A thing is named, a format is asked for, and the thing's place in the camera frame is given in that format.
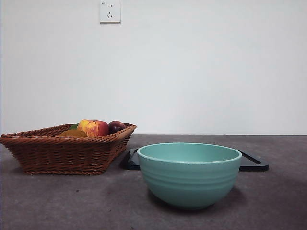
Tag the dark rectangular tray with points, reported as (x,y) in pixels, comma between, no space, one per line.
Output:
(250,165)

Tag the brown wicker basket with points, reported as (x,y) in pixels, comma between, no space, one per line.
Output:
(62,155)

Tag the dark red plum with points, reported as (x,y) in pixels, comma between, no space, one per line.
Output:
(116,127)

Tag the white wall socket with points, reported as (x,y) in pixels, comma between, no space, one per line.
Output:
(110,12)

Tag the red yellow apple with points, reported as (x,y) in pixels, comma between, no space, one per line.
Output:
(94,128)

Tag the green mango fruit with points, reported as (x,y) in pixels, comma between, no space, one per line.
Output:
(74,126)

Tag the brown kiwifruit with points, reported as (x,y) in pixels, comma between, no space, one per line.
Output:
(72,133)

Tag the teal ribbed bowl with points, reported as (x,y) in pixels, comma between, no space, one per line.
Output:
(189,184)

